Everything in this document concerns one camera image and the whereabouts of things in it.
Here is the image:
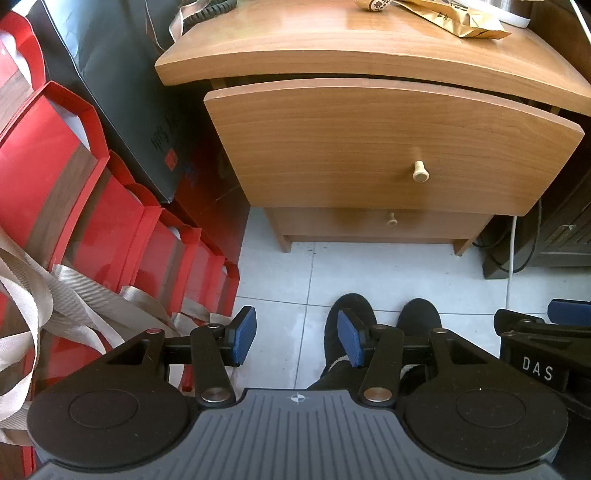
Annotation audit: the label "row of red gift bags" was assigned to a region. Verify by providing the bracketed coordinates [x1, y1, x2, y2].
[0, 11, 242, 480]

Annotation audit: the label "person's leg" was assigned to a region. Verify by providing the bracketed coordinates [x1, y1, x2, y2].
[305, 360, 370, 393]
[399, 362, 432, 384]

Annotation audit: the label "dark wooden cabinet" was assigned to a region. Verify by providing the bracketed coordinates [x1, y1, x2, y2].
[482, 0, 591, 281]

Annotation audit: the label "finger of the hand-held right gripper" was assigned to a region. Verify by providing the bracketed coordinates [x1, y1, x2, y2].
[547, 298, 591, 325]
[493, 309, 591, 352]

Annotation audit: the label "black coiled phone cord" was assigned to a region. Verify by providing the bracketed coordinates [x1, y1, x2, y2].
[191, 0, 239, 22]

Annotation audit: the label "black floor cables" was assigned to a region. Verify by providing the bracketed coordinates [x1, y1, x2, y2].
[475, 198, 544, 276]

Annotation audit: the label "small wooden drawer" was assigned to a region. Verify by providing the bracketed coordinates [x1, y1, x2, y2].
[264, 207, 496, 241]

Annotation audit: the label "gold tea packet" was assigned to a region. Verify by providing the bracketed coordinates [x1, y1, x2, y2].
[397, 0, 512, 40]

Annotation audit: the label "person's right leg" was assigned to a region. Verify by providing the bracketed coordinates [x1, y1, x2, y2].
[399, 362, 432, 384]

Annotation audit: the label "black paper gift bag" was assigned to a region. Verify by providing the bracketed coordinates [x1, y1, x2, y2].
[23, 0, 209, 207]

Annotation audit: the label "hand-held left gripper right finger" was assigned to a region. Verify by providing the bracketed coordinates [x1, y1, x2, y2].
[337, 309, 491, 409]

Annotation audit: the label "thin white floor cable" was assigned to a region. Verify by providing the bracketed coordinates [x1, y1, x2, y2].
[505, 215, 519, 311]

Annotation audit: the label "person's right black shoe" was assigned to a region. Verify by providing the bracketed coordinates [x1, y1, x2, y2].
[398, 298, 443, 335]

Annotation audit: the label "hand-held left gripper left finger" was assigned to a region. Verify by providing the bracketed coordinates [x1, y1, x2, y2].
[102, 306, 257, 409]

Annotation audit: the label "white steel electric kettle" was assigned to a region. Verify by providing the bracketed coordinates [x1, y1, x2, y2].
[485, 0, 533, 27]

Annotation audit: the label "person's left leg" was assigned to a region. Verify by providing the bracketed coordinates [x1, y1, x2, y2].
[305, 360, 370, 393]

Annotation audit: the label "wooden nightstand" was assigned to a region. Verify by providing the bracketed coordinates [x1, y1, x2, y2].
[154, 0, 591, 257]

